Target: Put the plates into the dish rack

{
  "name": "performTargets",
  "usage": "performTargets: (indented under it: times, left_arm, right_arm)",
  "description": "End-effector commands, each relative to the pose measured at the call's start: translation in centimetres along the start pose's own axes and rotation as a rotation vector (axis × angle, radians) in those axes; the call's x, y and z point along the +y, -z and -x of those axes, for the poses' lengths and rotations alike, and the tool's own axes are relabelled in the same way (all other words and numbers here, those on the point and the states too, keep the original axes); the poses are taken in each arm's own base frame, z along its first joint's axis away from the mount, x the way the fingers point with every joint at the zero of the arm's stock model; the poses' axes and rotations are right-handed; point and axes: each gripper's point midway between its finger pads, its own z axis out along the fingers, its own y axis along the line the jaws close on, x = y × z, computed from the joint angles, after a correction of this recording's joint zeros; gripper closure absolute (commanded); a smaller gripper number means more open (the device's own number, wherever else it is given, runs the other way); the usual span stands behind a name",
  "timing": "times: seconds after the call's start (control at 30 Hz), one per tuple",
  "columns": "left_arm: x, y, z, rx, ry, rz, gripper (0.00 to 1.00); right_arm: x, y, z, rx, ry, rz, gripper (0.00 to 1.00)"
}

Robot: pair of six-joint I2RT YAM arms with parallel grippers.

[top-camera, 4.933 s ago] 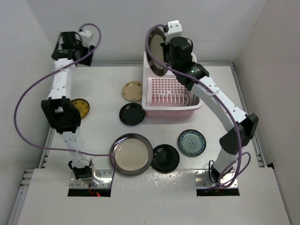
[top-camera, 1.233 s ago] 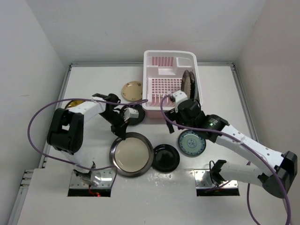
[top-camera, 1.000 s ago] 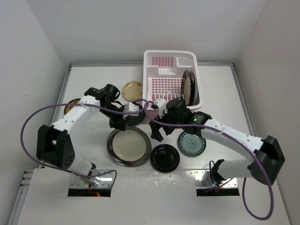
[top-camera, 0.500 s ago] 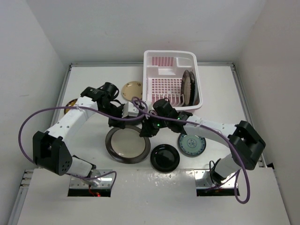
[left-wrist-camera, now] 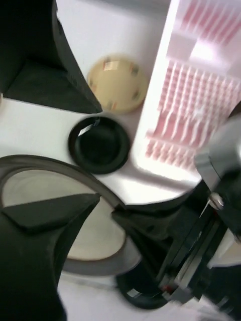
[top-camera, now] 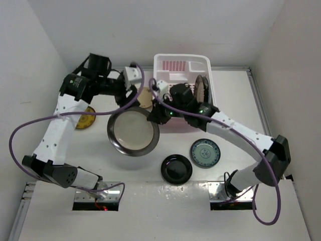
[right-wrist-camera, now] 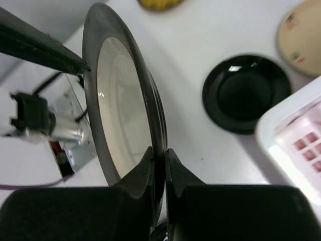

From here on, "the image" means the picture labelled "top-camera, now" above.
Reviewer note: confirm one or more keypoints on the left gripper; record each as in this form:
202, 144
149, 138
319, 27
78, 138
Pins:
121, 100

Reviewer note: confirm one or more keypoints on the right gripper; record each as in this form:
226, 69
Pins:
157, 115

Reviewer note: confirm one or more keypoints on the beige floral small plate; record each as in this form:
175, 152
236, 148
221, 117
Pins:
145, 99

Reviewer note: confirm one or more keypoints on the yellow patterned small plate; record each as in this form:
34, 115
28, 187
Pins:
85, 121

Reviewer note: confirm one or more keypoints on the cream plate dark patterned rim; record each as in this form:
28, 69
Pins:
199, 89

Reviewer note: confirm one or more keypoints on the blue white floral plate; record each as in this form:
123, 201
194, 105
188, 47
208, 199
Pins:
206, 89

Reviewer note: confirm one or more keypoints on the black glossy plate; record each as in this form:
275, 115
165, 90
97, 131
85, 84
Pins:
176, 169

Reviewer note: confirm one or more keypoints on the teal patterned plate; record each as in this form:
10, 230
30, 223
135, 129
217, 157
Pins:
205, 153

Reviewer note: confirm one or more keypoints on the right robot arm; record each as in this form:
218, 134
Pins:
272, 155

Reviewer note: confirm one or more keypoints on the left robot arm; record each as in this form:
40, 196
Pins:
89, 79

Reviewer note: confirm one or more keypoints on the pink plastic dish rack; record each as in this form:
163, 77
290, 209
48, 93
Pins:
179, 69

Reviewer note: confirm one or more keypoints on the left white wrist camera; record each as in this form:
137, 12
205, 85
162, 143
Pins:
132, 76

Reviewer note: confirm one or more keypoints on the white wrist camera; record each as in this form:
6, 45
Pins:
162, 88
132, 76

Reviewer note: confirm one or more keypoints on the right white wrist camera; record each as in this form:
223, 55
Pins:
162, 88

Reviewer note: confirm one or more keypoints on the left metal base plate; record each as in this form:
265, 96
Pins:
108, 192

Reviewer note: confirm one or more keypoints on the metal base plate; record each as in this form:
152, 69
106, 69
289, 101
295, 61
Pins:
217, 193
108, 192

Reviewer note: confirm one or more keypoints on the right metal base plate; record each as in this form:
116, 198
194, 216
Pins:
217, 193

